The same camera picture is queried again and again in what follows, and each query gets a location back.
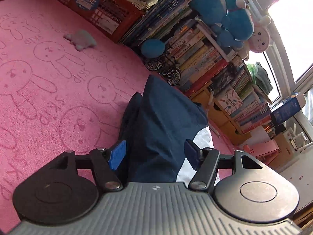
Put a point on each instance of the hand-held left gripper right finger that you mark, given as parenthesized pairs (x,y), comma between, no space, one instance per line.
(192,154)

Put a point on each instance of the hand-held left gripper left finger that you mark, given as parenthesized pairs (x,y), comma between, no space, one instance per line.
(117,155)

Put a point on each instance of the navy and white jacket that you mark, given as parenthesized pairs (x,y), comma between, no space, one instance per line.
(159,127)

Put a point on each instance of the wooden organizer drawer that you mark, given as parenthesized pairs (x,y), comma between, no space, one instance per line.
(218,115)
(236,133)

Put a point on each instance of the wooden desk organizer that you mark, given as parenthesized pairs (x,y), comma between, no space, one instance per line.
(198,96)

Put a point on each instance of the white box with pencil print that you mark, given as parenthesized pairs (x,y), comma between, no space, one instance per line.
(228,100)

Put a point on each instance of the pink toy house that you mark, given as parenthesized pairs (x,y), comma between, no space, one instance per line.
(264,150)

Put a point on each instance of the black miniature bicycle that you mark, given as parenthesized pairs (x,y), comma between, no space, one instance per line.
(173,76)

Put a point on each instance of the smartphone with lit screen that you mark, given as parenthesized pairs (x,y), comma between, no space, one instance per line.
(225,78)

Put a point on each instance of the row of upright paperback books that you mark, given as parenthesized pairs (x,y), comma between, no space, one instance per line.
(200,56)

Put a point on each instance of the dark blue box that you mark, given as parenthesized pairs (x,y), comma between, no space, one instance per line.
(288,107)

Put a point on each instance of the teal plush ball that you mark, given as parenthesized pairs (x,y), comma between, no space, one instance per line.
(152,48)

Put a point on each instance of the small grey glove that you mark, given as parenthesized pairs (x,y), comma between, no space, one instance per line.
(82,39)

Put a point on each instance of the pink and white rabbit plush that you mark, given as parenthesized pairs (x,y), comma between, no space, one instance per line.
(260,36)

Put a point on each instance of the row of tall blue books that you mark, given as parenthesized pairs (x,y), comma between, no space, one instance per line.
(161,19)

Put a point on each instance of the red plastic crate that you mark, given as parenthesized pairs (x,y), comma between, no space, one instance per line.
(110,17)

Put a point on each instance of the blue plush toy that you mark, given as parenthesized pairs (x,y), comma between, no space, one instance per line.
(234,17)

